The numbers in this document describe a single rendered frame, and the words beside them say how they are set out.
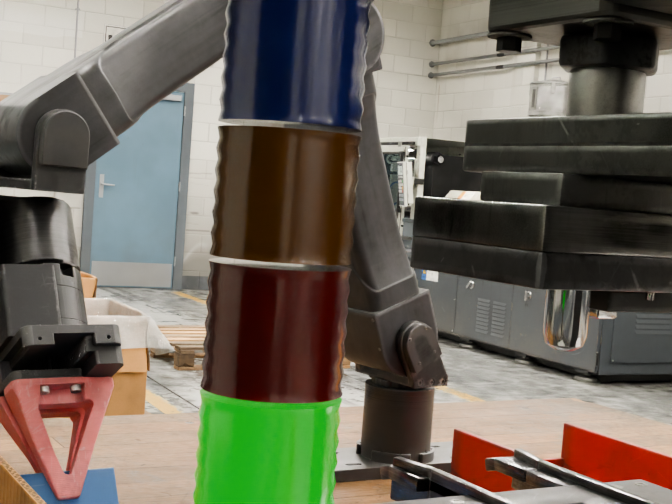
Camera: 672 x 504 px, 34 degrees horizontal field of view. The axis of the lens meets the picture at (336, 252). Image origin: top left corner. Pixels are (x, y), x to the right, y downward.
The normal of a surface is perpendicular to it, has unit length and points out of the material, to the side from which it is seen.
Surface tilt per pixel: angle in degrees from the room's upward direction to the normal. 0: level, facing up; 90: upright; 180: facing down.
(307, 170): 76
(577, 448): 90
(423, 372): 90
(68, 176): 90
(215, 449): 104
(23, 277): 60
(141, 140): 90
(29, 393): 81
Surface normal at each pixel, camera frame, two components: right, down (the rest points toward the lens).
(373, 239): 0.54, 0.06
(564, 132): -0.87, -0.04
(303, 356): 0.44, -0.17
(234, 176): -0.66, 0.23
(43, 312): 0.49, -0.43
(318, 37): 0.29, 0.31
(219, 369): -0.62, -0.25
